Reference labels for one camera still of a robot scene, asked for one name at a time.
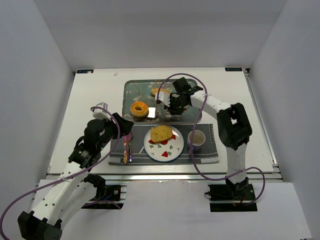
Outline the metal spatula with wooden handle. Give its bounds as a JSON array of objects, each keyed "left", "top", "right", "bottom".
[{"left": 146, "top": 107, "right": 172, "bottom": 119}]

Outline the toast bread slice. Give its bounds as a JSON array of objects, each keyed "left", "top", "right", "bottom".
[{"left": 150, "top": 125, "right": 173, "bottom": 144}]

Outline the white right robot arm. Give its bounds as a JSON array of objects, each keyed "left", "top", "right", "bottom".
[{"left": 155, "top": 73, "right": 253, "bottom": 197}]

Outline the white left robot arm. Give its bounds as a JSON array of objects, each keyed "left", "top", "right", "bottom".
[{"left": 17, "top": 113, "right": 134, "bottom": 240}]

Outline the long bread roll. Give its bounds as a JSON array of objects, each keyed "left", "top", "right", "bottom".
[{"left": 150, "top": 88, "right": 169, "bottom": 97}]

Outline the iridescent fork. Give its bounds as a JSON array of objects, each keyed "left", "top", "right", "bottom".
[{"left": 127, "top": 132, "right": 133, "bottom": 148}]

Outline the iridescent knife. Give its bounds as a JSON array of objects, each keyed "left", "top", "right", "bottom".
[
  {"left": 126, "top": 132, "right": 133, "bottom": 164},
  {"left": 122, "top": 135, "right": 129, "bottom": 165}
]

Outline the orange bagel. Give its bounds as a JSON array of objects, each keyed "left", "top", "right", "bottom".
[{"left": 130, "top": 101, "right": 149, "bottom": 118}]

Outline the floral blue serving tray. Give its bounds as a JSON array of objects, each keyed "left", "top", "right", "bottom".
[{"left": 122, "top": 79, "right": 199, "bottom": 123}]

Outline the purple mug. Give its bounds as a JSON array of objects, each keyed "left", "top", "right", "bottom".
[{"left": 187, "top": 129, "right": 206, "bottom": 152}]

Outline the white watermelon pattern plate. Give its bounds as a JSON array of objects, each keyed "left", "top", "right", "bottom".
[{"left": 143, "top": 126, "right": 185, "bottom": 163}]

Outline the grey striped placemat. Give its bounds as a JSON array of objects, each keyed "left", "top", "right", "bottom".
[{"left": 108, "top": 123, "right": 221, "bottom": 166}]

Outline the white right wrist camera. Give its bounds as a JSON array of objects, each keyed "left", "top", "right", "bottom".
[{"left": 154, "top": 91, "right": 170, "bottom": 107}]

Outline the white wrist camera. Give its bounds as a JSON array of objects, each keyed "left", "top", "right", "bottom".
[
  {"left": 92, "top": 102, "right": 111, "bottom": 121},
  {"left": 154, "top": 91, "right": 170, "bottom": 107}
]

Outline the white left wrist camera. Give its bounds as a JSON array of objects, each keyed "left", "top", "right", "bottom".
[{"left": 92, "top": 102, "right": 111, "bottom": 121}]

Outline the aluminium frame rail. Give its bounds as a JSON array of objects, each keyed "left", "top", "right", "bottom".
[{"left": 45, "top": 171, "right": 283, "bottom": 182}]

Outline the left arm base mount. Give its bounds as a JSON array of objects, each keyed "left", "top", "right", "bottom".
[{"left": 82, "top": 185, "right": 127, "bottom": 210}]

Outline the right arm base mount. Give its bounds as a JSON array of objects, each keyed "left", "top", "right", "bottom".
[{"left": 204, "top": 184, "right": 258, "bottom": 213}]

